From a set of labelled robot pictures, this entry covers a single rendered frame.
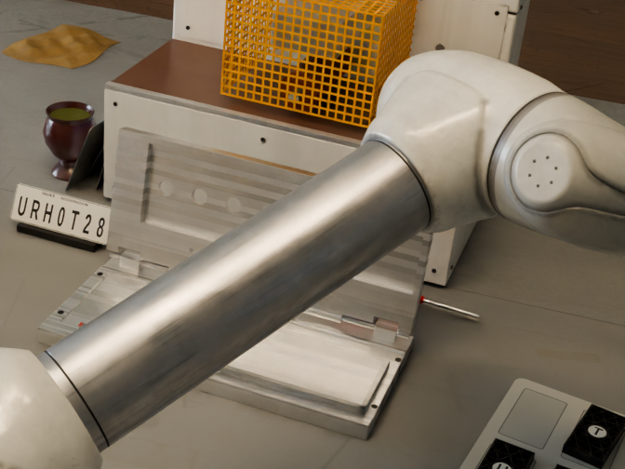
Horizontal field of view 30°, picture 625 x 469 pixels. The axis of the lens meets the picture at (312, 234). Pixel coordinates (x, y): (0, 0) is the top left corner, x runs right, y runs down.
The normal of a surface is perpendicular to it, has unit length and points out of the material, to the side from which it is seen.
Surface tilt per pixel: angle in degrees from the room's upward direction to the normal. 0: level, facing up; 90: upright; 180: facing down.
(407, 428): 0
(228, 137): 90
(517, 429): 0
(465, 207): 104
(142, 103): 90
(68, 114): 0
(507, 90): 24
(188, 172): 79
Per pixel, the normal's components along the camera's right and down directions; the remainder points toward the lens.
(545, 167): -0.62, -0.08
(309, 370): 0.09, -0.86
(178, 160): -0.31, 0.26
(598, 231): 0.12, 0.76
